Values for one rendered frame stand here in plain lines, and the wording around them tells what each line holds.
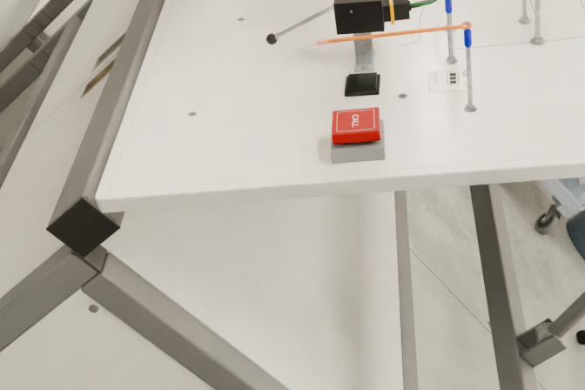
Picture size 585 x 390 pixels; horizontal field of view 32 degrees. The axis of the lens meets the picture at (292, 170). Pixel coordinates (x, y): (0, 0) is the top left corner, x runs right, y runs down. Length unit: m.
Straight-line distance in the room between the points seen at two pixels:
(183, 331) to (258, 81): 0.31
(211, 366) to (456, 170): 0.39
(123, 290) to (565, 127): 0.51
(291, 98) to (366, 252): 0.53
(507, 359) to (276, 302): 0.32
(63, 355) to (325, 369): 0.35
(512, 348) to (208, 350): 0.43
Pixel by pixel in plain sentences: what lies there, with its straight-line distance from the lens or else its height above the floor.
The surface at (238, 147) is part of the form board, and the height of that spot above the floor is 0.99.
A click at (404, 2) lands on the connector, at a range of 1.22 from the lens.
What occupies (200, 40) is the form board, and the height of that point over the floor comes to 0.93.
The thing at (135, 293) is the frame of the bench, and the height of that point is 0.80.
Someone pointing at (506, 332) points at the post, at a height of 0.98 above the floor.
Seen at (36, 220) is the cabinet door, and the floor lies 0.66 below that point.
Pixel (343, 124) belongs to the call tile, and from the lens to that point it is 1.08.
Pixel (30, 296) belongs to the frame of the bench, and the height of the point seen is 0.71.
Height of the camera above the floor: 1.50
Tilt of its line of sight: 25 degrees down
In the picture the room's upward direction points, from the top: 52 degrees clockwise
